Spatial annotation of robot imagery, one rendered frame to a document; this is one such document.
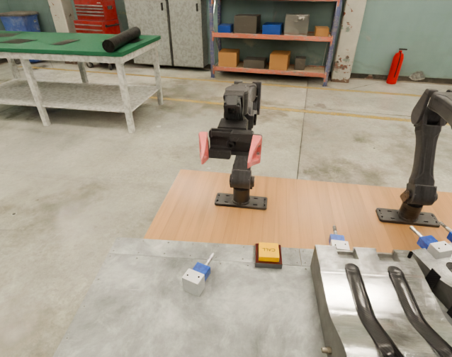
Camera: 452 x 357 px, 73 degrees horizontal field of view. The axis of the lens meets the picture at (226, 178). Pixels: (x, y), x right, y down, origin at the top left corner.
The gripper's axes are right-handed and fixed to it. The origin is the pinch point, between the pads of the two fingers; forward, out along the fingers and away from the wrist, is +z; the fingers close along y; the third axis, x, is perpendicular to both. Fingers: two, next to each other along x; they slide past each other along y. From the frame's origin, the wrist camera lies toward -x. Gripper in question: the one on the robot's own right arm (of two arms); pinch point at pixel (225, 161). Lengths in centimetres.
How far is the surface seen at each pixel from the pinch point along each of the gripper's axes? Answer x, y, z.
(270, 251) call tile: 36.5, 12.0, -10.3
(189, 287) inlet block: 37.6, -9.1, 5.0
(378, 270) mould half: 31, 39, -3
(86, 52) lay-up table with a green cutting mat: 34, -183, -247
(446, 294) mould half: 37, 58, -3
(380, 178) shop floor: 122, 111, -194
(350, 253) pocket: 33.4, 34.2, -10.1
